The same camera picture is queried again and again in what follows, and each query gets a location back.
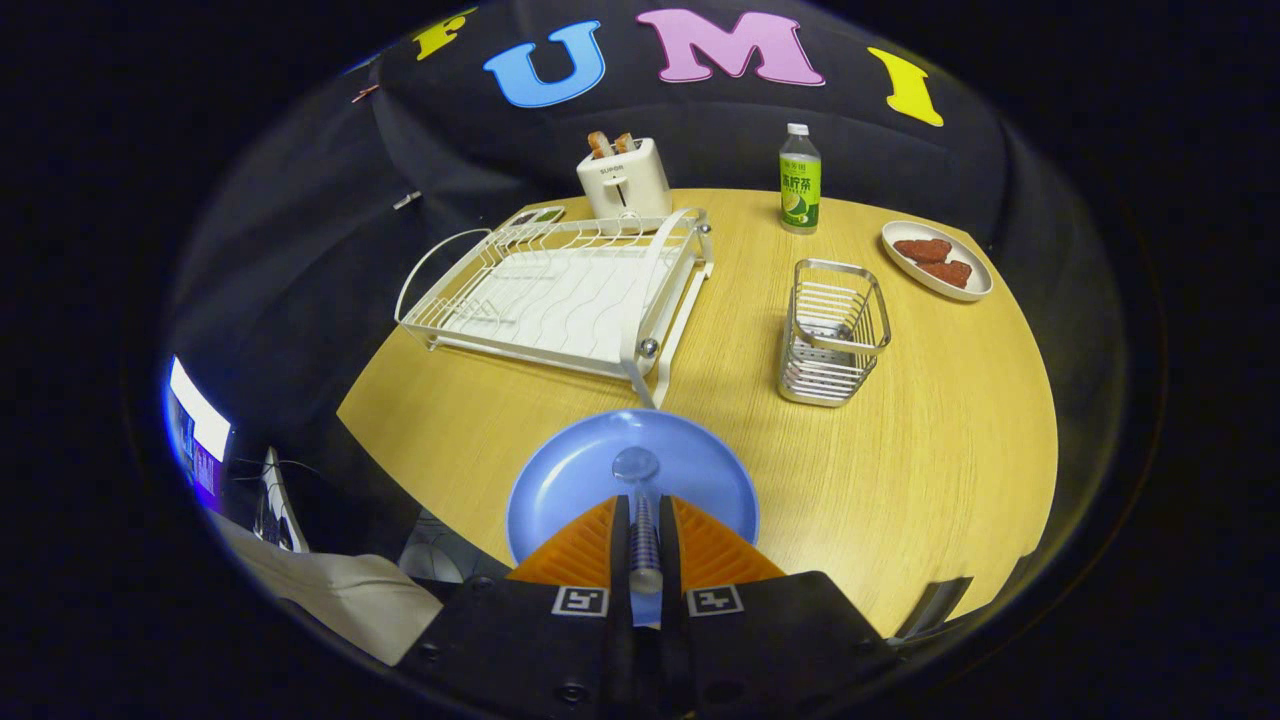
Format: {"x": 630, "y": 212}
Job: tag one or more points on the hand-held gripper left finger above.
{"x": 500, "y": 640}

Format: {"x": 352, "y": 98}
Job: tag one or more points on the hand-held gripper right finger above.
{"x": 790, "y": 630}

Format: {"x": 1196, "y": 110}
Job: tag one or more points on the blue plate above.
{"x": 570, "y": 480}

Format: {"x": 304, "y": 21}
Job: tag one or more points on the beige plate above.
{"x": 985, "y": 285}

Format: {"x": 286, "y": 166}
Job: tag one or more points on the person's beige trousers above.
{"x": 340, "y": 600}

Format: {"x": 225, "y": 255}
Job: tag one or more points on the lit monitor screen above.
{"x": 198, "y": 430}

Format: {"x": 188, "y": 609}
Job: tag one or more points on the red meat piece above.
{"x": 948, "y": 273}
{"x": 922, "y": 250}

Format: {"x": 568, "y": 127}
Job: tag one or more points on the compartment tray with food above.
{"x": 535, "y": 215}

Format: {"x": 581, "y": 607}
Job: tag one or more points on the green tea bottle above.
{"x": 800, "y": 190}

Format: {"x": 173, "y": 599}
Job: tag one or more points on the silver clip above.
{"x": 406, "y": 200}

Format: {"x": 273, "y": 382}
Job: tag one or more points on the white toaster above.
{"x": 625, "y": 185}

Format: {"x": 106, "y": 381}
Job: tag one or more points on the black backdrop cloth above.
{"x": 700, "y": 140}

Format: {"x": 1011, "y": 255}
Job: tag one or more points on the toast slice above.
{"x": 599, "y": 145}
{"x": 624, "y": 143}

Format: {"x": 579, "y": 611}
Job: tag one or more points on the orange clip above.
{"x": 365, "y": 92}

